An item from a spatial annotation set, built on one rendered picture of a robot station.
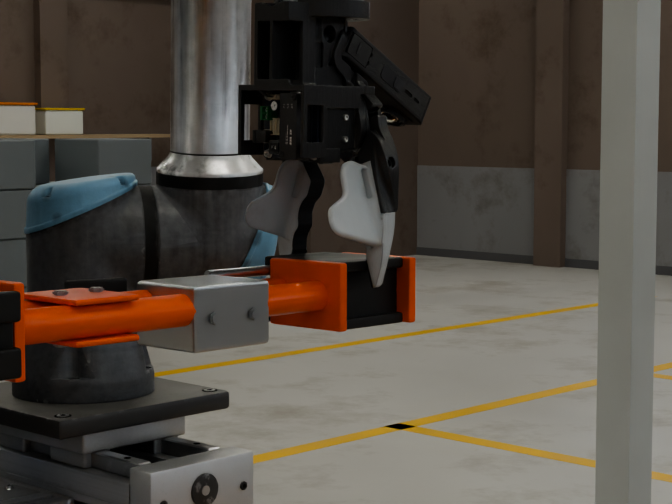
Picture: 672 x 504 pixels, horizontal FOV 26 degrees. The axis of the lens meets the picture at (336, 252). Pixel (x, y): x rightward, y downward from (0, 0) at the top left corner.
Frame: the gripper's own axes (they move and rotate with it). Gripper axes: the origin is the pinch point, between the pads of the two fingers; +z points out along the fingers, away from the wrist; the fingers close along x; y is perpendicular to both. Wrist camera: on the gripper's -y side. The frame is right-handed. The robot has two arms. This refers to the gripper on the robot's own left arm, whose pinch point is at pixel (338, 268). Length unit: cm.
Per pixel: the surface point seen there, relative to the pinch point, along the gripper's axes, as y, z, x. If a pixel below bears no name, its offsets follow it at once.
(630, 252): -276, 27, -157
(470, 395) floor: -463, 126, -371
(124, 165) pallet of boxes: -433, 22, -610
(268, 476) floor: -284, 126, -319
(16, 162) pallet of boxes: -358, 19, -607
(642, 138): -279, -5, -157
